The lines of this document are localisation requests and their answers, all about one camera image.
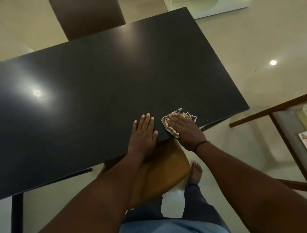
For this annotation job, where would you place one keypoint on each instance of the person's left hand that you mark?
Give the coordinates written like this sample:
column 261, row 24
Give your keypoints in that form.
column 142, row 139

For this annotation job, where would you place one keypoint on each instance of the person's right hand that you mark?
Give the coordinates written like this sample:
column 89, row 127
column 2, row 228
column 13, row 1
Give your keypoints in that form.
column 189, row 134

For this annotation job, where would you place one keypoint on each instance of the striped fringed cloth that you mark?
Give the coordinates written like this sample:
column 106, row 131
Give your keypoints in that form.
column 169, row 128

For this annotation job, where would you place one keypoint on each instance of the tan moulded chair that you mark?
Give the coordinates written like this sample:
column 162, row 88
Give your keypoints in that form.
column 88, row 16
column 163, row 168

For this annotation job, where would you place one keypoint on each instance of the wooden armchair with grey seat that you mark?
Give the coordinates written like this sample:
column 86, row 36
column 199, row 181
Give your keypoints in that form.
column 283, row 129

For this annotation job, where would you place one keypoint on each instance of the person's right forearm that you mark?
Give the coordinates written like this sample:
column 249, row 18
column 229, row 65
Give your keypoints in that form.
column 251, row 189

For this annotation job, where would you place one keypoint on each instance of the person's left forearm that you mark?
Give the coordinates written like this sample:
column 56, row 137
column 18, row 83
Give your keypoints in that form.
column 96, row 199

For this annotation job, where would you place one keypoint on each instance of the person's right foot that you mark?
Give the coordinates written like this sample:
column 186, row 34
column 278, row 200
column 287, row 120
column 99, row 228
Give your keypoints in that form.
column 196, row 171

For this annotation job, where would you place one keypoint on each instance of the person's dark trousers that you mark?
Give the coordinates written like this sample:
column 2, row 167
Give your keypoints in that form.
column 196, row 204

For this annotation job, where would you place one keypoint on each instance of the person's blue shirt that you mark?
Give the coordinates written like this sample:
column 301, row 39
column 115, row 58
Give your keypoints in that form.
column 172, row 226

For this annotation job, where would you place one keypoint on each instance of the black wristband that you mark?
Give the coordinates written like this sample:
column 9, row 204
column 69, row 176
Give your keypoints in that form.
column 201, row 143

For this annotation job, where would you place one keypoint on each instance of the black chalk-marked table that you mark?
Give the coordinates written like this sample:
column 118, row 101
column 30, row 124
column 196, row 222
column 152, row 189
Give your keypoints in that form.
column 96, row 84

